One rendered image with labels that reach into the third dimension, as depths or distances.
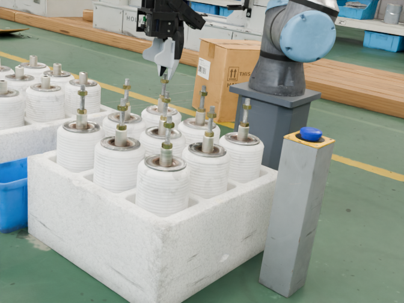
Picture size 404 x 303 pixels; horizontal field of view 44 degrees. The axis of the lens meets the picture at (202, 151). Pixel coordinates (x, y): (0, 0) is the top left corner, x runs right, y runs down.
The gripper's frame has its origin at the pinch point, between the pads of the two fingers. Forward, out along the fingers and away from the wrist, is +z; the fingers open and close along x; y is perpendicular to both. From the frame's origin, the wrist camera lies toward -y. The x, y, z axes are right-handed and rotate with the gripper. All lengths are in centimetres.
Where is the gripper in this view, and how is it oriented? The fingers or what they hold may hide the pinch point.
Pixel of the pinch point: (168, 72)
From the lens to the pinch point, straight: 119.4
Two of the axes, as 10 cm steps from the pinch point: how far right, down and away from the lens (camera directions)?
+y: -8.2, 1.1, -5.6
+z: -1.1, 9.3, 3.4
